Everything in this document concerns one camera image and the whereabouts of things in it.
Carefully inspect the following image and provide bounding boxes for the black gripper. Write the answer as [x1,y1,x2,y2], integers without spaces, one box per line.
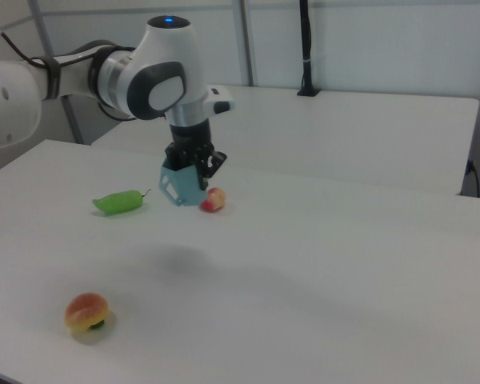
[164,121,228,191]

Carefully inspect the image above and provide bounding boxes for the teal hexagonal mug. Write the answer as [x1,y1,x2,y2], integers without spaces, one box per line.
[157,159,206,208]

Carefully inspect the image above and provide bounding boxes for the red apple toy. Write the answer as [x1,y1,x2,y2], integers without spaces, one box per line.
[198,186,228,214]

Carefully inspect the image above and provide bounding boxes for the green toy pepper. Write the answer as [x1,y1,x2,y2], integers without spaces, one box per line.
[92,188,152,216]

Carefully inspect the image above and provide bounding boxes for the black pole with base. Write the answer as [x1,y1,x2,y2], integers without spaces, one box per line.
[296,0,321,98]

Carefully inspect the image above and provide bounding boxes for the orange toy peach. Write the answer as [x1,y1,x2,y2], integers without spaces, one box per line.
[64,293,113,332]

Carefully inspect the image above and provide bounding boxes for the grey metal partition post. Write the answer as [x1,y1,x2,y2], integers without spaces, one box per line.
[238,0,258,87]

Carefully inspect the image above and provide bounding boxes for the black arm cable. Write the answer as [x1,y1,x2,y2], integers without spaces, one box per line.
[0,22,137,121]

